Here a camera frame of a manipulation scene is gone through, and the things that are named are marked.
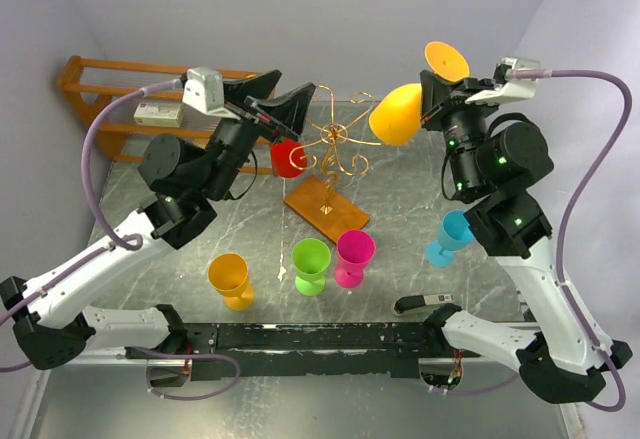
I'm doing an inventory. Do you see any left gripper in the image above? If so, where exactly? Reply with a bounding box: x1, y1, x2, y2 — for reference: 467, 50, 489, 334
201, 69, 318, 201

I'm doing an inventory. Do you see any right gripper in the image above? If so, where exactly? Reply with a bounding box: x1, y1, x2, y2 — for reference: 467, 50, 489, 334
419, 69, 505, 196

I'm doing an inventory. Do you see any orange wine glass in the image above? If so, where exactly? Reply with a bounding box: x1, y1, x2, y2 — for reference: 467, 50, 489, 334
369, 41, 470, 146
208, 252, 255, 311

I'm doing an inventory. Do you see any red wine glass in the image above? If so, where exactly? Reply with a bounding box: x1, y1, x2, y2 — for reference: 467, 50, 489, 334
270, 139, 308, 179

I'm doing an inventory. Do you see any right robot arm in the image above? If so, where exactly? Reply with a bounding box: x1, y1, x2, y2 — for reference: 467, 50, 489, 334
420, 65, 632, 405

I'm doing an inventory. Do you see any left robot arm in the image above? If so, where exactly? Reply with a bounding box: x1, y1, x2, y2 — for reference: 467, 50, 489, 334
1, 67, 316, 370

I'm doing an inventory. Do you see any blue wine glass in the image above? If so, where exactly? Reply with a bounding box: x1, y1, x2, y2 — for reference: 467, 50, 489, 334
425, 210, 475, 268

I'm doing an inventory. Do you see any green wine glass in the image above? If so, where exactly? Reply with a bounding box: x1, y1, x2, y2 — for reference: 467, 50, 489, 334
291, 238, 331, 297

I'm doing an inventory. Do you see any pink wine glass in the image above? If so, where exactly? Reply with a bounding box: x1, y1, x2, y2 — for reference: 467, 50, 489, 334
334, 229, 376, 289

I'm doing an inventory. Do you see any wooden shelf rack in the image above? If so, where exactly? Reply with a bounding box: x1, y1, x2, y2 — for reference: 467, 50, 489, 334
56, 55, 283, 177

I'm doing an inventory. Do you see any white box on shelf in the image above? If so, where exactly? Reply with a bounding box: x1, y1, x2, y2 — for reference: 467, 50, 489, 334
133, 101, 183, 128

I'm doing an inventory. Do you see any black white stapler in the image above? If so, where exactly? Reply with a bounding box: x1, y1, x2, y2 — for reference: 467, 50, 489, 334
391, 293, 454, 317

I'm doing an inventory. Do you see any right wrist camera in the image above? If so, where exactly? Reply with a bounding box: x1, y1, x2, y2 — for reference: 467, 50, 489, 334
494, 57, 541, 105

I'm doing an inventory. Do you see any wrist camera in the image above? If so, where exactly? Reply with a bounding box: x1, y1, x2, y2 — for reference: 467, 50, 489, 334
494, 57, 541, 105
182, 67, 225, 116

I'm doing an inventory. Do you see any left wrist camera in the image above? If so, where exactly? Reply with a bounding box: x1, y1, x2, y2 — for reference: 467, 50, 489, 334
182, 67, 225, 116

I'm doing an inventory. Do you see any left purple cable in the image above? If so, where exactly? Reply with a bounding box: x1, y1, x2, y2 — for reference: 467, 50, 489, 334
0, 77, 191, 373

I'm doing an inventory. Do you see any gold wire glass rack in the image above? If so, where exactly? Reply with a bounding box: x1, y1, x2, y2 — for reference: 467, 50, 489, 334
284, 85, 382, 244

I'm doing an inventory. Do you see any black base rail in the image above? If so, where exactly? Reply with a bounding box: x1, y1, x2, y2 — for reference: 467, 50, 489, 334
158, 322, 454, 381

